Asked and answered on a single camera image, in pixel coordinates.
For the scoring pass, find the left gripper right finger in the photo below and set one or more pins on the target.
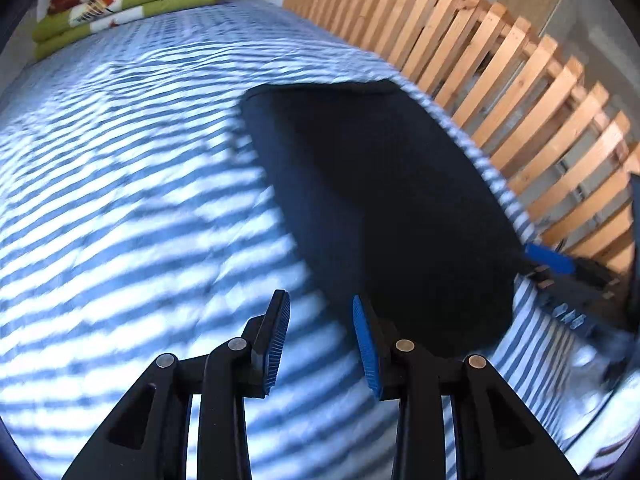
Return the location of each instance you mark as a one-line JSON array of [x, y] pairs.
[[375, 337]]

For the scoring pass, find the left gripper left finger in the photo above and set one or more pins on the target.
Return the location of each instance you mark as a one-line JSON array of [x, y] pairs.
[[265, 335]]

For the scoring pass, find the dark navy garment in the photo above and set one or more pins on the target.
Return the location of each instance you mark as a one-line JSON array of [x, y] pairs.
[[382, 203]]

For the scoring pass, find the blue white striped bed quilt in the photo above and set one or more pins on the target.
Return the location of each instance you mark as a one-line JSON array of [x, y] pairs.
[[135, 219]]

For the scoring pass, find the wooden slatted bed rail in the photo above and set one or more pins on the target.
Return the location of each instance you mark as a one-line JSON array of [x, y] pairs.
[[563, 149]]

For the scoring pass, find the white gloved right hand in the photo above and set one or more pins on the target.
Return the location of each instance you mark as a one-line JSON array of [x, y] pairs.
[[600, 405]]

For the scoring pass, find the green folded blanket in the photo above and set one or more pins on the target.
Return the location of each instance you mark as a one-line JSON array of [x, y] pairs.
[[55, 32]]

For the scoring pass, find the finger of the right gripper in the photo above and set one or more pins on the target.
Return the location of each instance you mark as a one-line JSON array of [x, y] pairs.
[[544, 256]]

